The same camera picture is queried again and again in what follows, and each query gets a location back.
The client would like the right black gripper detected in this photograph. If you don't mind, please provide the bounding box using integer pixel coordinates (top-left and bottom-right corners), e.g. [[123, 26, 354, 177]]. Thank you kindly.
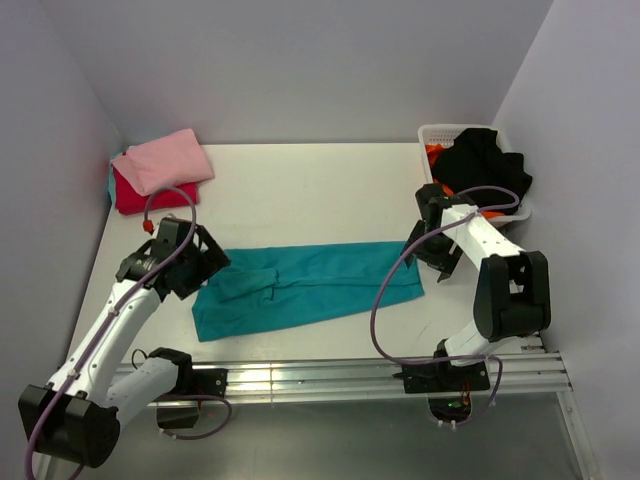
[[401, 219, 465, 282]]

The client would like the teal t shirt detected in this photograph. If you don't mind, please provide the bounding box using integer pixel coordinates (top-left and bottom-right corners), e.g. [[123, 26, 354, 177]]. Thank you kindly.
[[192, 241, 424, 342]]

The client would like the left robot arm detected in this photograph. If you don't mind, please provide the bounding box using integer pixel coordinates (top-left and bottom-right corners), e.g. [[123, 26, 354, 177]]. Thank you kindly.
[[18, 217, 230, 478]]

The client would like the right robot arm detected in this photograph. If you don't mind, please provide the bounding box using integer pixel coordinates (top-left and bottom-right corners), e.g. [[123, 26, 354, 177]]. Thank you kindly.
[[403, 183, 551, 390]]

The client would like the orange t shirt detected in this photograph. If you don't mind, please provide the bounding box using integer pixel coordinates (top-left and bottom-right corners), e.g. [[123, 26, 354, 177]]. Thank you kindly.
[[424, 143, 506, 223]]

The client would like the black t shirt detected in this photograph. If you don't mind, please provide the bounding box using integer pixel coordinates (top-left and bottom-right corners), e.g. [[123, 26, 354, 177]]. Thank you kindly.
[[428, 128, 533, 200]]

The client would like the pink folded t shirt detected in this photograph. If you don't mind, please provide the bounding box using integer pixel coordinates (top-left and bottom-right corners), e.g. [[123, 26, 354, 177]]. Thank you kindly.
[[112, 129, 215, 196]]

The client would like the red folded t shirt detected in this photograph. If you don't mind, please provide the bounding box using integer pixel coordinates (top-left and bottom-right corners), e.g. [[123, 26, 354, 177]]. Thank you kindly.
[[113, 167, 200, 217]]

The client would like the white plastic basket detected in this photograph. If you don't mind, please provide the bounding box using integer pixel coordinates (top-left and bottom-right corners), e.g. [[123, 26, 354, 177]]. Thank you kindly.
[[417, 124, 532, 228]]

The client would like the light blue folded t shirt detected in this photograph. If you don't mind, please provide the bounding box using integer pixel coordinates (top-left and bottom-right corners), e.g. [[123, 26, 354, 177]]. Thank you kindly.
[[107, 151, 122, 206]]

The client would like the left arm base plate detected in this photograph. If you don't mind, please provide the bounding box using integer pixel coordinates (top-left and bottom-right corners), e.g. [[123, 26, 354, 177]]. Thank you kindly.
[[155, 368, 228, 402]]

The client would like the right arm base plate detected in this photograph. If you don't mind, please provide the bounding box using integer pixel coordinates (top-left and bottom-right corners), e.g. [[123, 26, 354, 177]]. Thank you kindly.
[[393, 362, 490, 394]]

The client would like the aluminium rail frame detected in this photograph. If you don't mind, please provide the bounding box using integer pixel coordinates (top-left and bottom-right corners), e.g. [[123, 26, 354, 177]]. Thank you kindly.
[[27, 229, 601, 480]]

